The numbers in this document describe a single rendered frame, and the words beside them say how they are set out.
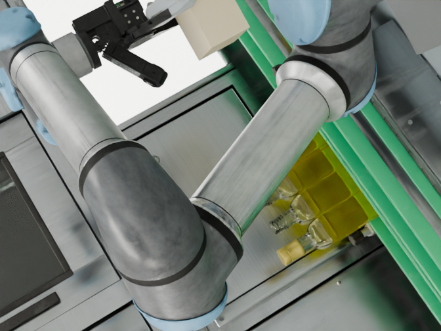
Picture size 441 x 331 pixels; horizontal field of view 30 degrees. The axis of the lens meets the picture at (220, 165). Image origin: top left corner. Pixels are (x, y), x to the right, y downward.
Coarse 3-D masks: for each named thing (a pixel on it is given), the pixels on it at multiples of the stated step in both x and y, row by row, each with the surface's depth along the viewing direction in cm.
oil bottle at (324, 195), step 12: (324, 180) 159; (336, 180) 159; (348, 180) 159; (300, 192) 159; (312, 192) 158; (324, 192) 158; (336, 192) 158; (348, 192) 159; (300, 204) 158; (312, 204) 158; (324, 204) 158; (336, 204) 158; (300, 216) 158; (312, 216) 157
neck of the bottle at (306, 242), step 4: (304, 236) 157; (308, 236) 157; (300, 240) 156; (304, 240) 156; (308, 240) 156; (312, 240) 156; (304, 244) 156; (308, 244) 156; (312, 244) 156; (304, 248) 156; (308, 248) 156
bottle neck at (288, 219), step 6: (288, 210) 159; (282, 216) 158; (288, 216) 158; (294, 216) 158; (270, 222) 158; (276, 222) 158; (282, 222) 158; (288, 222) 158; (294, 222) 158; (276, 228) 157; (282, 228) 158
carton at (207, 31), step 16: (208, 0) 136; (224, 0) 137; (176, 16) 146; (192, 16) 136; (208, 16) 136; (224, 16) 137; (240, 16) 137; (192, 32) 142; (208, 32) 136; (224, 32) 136; (240, 32) 137; (192, 48) 147; (208, 48) 138
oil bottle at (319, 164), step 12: (324, 144) 162; (312, 156) 161; (324, 156) 161; (336, 156) 161; (300, 168) 160; (312, 168) 160; (324, 168) 160; (336, 168) 161; (288, 180) 159; (300, 180) 159; (312, 180) 159; (288, 192) 159
